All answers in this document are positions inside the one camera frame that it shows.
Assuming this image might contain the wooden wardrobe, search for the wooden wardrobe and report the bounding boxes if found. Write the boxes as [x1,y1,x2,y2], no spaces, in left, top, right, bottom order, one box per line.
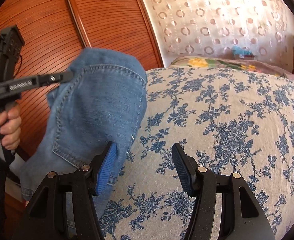
[0,0,165,160]

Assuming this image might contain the blue denim pants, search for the blue denim pants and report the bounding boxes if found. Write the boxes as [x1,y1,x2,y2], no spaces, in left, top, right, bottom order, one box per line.
[20,48,147,216]

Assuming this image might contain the teal item on box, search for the teal item on box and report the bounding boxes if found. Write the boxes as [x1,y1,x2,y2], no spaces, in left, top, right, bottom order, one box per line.
[231,46,254,60]

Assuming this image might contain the colourful floral bed sheet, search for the colourful floral bed sheet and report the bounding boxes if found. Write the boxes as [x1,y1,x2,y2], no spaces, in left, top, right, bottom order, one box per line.
[170,56,294,81]

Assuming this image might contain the person's left hand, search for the person's left hand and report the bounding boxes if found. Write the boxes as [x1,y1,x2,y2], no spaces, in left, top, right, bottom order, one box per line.
[0,103,22,150]

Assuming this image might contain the blue floral white quilt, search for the blue floral white quilt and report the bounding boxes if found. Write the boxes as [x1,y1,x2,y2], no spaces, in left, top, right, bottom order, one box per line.
[100,67,294,239]

